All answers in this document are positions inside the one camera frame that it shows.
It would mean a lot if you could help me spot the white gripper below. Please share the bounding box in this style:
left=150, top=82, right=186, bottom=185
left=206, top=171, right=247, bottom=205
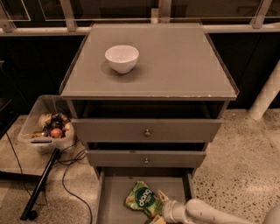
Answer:
left=150, top=190, right=188, bottom=224

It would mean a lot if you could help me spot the green rice chip bag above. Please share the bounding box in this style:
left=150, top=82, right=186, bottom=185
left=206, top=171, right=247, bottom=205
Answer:
left=125, top=181, right=164, bottom=218

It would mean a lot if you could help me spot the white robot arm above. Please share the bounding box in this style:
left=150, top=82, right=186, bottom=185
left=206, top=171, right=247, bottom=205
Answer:
left=149, top=190, right=255, bottom=224

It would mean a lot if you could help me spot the grey bottom drawer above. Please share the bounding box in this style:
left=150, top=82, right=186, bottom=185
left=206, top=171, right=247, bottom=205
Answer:
left=94, top=167, right=194, bottom=224

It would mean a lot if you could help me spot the grey drawer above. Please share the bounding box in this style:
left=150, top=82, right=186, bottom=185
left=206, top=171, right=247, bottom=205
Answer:
left=72, top=118, right=221, bottom=143
left=94, top=167, right=194, bottom=224
left=87, top=150, right=206, bottom=168

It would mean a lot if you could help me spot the grey middle drawer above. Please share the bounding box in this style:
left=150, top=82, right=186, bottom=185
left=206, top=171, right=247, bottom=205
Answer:
left=87, top=150, right=206, bottom=168

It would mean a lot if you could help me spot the grey drawer cabinet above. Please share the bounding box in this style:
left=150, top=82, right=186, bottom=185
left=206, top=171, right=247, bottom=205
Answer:
left=59, top=23, right=240, bottom=176

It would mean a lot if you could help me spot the grey top drawer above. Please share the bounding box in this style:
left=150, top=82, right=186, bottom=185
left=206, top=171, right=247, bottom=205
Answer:
left=72, top=118, right=221, bottom=143

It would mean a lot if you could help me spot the red apple in bin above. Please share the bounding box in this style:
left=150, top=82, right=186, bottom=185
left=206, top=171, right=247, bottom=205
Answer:
left=50, top=128, right=63, bottom=138

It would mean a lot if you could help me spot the black floor stand bar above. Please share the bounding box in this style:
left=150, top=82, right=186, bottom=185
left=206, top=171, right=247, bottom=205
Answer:
left=20, top=149, right=60, bottom=221

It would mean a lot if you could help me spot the clear plastic storage bin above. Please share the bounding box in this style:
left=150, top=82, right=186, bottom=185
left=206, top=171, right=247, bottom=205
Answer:
left=17, top=95, right=75, bottom=153

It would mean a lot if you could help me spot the white ceramic bowl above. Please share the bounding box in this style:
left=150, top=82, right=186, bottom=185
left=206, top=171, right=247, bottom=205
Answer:
left=105, top=45, right=139, bottom=74

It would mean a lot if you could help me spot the black floor cable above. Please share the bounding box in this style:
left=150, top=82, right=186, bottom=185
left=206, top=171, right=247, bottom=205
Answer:
left=54, top=141, right=94, bottom=224

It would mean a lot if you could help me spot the white diagonal post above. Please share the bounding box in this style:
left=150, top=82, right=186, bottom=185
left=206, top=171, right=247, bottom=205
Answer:
left=249, top=60, right=280, bottom=120

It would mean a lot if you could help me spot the white railing frame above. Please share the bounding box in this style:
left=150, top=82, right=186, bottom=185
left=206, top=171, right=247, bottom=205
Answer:
left=0, top=0, right=280, bottom=36

